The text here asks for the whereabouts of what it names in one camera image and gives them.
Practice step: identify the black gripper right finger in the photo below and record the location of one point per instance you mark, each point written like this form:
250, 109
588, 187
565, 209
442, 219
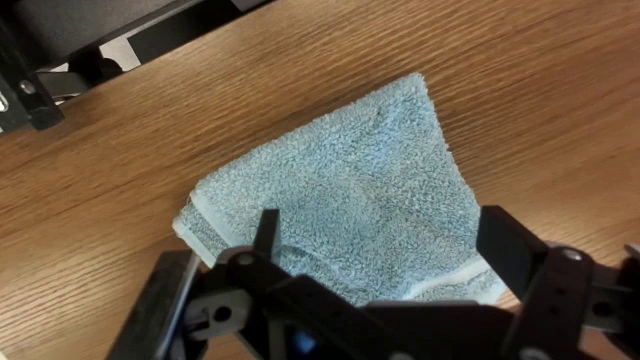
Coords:
561, 301

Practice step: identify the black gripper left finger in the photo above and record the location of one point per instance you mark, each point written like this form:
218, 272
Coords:
220, 312

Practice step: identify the light blue towel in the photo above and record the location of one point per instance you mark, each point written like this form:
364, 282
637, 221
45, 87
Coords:
346, 187

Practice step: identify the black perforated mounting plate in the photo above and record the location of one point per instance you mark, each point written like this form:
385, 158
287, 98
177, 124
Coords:
67, 21

